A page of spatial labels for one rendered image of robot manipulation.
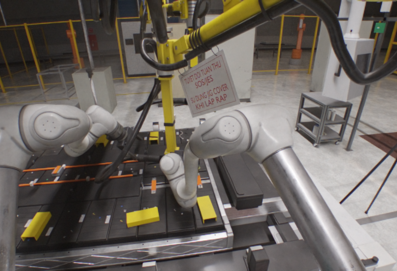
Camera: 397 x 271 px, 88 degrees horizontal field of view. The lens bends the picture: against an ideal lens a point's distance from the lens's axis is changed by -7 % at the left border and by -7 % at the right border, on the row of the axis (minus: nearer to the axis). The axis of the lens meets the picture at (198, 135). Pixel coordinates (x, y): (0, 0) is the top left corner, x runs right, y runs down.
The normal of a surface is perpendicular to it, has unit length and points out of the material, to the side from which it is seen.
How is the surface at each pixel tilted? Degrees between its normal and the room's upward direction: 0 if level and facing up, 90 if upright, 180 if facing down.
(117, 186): 0
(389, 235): 0
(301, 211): 67
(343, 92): 90
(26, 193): 0
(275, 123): 39
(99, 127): 99
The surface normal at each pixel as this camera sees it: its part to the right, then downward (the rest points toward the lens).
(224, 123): 0.23, -0.16
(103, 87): 0.15, 0.44
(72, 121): 0.99, -0.16
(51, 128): 0.37, 0.06
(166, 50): -0.73, 0.32
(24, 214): -0.02, -0.89
